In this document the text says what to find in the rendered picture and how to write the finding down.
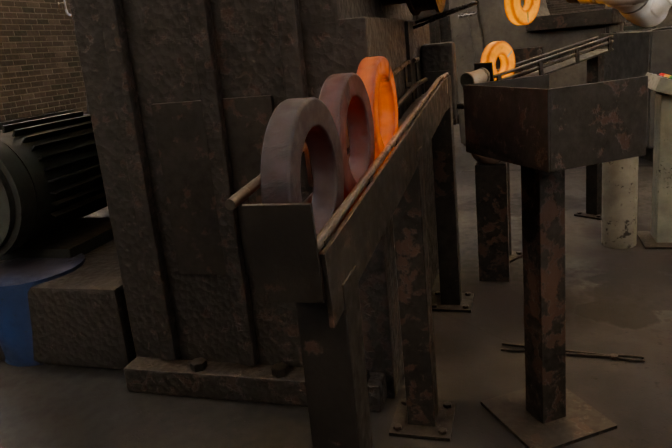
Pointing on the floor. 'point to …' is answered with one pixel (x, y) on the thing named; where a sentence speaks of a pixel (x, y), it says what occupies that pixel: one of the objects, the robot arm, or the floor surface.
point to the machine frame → (224, 144)
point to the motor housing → (492, 219)
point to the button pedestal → (661, 223)
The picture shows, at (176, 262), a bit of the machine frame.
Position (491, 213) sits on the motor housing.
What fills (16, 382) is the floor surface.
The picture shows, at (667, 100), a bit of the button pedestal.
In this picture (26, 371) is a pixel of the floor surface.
